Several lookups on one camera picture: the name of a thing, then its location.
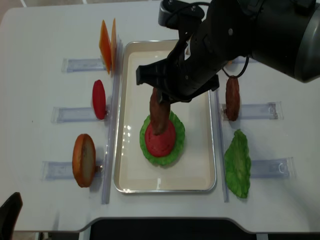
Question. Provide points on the clear holder for patties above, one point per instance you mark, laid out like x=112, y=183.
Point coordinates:
x=261, y=111

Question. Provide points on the right dark meat patty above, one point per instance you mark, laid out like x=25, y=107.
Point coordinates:
x=232, y=97

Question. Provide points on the red tomato slice on tray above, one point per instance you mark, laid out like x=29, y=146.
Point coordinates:
x=160, y=145

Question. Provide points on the orange cheese slice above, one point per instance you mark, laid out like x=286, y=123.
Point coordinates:
x=113, y=46
x=105, y=47

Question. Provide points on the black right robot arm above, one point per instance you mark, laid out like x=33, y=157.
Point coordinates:
x=281, y=34

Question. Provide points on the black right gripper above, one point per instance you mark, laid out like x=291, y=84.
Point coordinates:
x=190, y=70

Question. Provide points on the upright red tomato slice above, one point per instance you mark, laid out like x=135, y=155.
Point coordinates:
x=99, y=100

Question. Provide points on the dark table base panel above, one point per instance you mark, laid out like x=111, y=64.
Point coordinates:
x=167, y=229

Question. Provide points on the upright green lettuce leaf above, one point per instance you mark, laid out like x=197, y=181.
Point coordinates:
x=238, y=165

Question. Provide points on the left orange cheese slice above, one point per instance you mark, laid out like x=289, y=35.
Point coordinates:
x=105, y=47

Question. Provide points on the clear holder for cheese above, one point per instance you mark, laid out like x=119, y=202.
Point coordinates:
x=82, y=65

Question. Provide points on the clear holder for tomato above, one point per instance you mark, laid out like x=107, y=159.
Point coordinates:
x=73, y=115

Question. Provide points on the silver metal baking tray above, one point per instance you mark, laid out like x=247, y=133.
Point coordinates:
x=194, y=170

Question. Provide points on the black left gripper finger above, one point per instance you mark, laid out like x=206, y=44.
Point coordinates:
x=9, y=213

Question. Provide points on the right orange cheese slice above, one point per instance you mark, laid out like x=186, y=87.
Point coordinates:
x=113, y=46

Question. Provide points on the clear holder for left bun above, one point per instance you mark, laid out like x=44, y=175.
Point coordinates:
x=52, y=170

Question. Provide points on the green lettuce leaf on tray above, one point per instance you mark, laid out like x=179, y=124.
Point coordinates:
x=177, y=149

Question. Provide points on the upright bun slice left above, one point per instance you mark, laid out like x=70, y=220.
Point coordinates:
x=84, y=160

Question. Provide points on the clear holder for lettuce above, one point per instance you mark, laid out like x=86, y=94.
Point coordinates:
x=282, y=168

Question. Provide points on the brown meat patty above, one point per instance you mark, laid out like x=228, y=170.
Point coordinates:
x=159, y=114

